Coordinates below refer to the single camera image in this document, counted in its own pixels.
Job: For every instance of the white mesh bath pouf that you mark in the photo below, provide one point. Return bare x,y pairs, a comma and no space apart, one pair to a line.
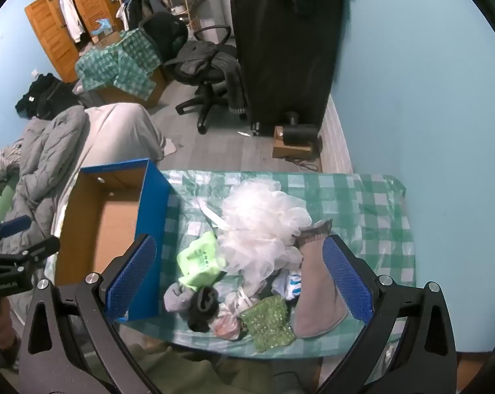
259,221

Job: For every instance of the dark grey garment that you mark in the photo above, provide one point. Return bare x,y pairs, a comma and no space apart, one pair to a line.
206,59

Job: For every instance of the green sequin cloth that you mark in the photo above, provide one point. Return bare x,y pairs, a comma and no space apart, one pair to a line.
268,324

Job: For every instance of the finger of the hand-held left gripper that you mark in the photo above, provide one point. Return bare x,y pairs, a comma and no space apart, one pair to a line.
15,225
38,249

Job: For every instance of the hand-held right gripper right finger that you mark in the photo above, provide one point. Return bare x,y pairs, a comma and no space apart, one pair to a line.
348,283

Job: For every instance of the black fabric wardrobe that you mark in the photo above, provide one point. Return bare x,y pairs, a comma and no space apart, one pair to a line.
288,41

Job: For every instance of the black bag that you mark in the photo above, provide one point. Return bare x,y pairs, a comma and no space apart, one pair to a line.
46,94

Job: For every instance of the black office chair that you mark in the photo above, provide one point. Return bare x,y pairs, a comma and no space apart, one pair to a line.
208,94

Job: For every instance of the blue cardboard box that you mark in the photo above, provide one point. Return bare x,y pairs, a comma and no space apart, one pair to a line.
153,205

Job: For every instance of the wooden wardrobe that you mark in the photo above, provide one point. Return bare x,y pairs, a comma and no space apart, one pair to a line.
50,33

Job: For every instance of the white and blue cloth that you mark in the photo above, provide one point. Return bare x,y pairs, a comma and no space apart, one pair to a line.
290,285

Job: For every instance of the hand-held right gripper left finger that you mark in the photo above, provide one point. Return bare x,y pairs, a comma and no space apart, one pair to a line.
132,279

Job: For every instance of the taupe fuzzy sock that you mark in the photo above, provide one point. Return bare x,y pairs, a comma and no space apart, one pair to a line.
315,295

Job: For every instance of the white hanging garment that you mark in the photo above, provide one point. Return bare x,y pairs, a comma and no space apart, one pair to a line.
72,16

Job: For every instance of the striped cloth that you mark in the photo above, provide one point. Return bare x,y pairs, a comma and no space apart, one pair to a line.
9,156

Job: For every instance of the brown cardboard box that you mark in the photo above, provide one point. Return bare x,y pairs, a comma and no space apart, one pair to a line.
159,84

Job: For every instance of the grey quilted jacket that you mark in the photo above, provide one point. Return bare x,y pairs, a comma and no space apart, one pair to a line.
46,160

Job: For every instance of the green checked tablecloth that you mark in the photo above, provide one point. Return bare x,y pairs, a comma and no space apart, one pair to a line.
354,213

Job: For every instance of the light green packet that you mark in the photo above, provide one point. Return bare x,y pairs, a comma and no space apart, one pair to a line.
200,262

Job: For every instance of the pink cloth bundle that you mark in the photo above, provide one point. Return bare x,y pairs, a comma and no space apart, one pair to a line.
227,326

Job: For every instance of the beige blanket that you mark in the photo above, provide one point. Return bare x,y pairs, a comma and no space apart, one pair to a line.
120,131

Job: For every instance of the black sock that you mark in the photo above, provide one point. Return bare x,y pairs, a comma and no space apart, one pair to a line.
202,308

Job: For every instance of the green checked cloth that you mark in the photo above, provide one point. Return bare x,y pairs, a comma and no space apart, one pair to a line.
116,65

